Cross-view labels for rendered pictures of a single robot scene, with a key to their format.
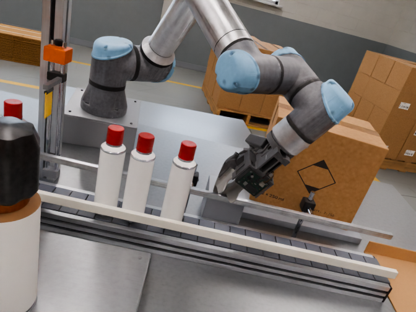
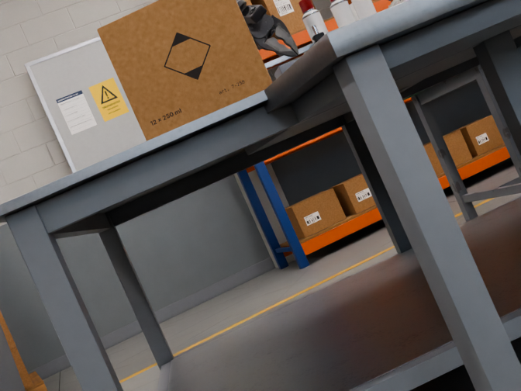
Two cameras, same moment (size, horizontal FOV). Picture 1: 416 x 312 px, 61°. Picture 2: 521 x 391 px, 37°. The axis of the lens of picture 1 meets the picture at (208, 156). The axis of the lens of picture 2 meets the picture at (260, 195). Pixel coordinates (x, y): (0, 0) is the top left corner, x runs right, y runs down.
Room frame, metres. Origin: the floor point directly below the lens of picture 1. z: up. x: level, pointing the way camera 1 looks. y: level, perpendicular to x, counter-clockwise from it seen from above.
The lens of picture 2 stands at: (2.83, -0.33, 0.67)
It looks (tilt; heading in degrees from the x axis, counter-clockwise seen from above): 1 degrees down; 179
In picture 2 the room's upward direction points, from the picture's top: 24 degrees counter-clockwise
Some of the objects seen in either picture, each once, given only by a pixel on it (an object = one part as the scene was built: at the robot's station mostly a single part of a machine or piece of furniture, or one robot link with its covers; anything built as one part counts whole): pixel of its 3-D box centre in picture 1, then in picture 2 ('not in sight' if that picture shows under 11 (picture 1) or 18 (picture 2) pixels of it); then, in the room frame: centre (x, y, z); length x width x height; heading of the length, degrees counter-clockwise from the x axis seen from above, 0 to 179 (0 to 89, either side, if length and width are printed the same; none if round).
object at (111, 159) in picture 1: (110, 171); (367, 14); (0.65, 0.19, 0.98); 0.05 x 0.05 x 0.20
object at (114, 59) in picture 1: (112, 60); not in sight; (1.10, 0.37, 1.10); 0.13 x 0.12 x 0.14; 133
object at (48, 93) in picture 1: (48, 103); not in sight; (0.66, 0.34, 1.09); 0.03 x 0.01 x 0.06; 5
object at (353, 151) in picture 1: (311, 159); (192, 64); (1.02, -0.31, 0.99); 0.30 x 0.24 x 0.27; 85
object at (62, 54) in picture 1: (48, 118); not in sight; (0.69, 0.36, 1.05); 0.10 x 0.04 x 0.33; 5
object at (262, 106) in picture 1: (244, 75); not in sight; (4.64, -0.19, 0.45); 1.20 x 0.83 x 0.89; 15
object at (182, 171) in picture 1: (179, 184); (319, 34); (0.67, 0.04, 0.98); 0.05 x 0.05 x 0.20
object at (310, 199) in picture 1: (303, 223); not in sight; (0.76, -0.28, 0.91); 0.07 x 0.03 x 0.17; 5
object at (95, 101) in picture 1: (106, 94); not in sight; (1.10, 0.38, 0.98); 0.15 x 0.15 x 0.10
